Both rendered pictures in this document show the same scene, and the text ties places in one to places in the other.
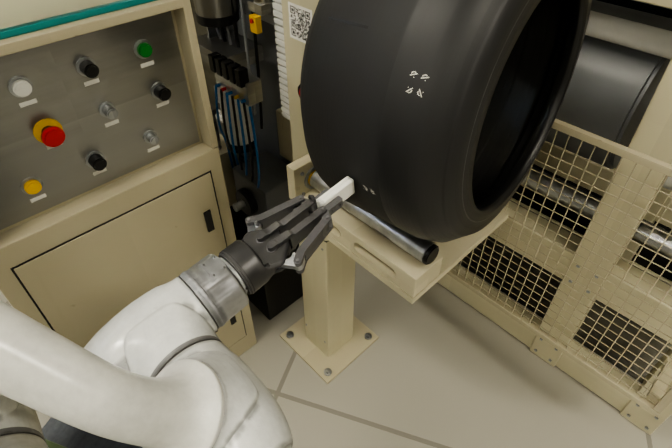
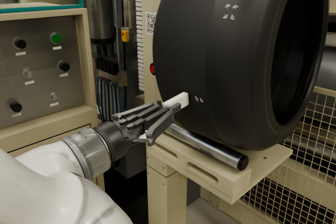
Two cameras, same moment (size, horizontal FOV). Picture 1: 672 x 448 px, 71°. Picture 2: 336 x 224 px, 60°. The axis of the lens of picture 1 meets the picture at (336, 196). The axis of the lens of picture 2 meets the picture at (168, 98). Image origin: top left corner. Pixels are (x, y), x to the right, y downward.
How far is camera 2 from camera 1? 23 cm
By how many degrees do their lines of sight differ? 18
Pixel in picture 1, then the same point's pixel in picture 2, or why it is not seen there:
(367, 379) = not seen: outside the picture
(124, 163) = (33, 111)
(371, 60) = (199, 5)
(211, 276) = (84, 138)
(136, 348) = not seen: hidden behind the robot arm
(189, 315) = (64, 159)
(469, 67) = (263, 0)
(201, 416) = (63, 205)
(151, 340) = not seen: hidden behind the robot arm
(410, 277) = (229, 180)
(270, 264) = (128, 137)
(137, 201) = (38, 137)
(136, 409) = (6, 176)
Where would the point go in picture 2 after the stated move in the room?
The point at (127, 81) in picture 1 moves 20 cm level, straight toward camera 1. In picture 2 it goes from (43, 56) to (48, 72)
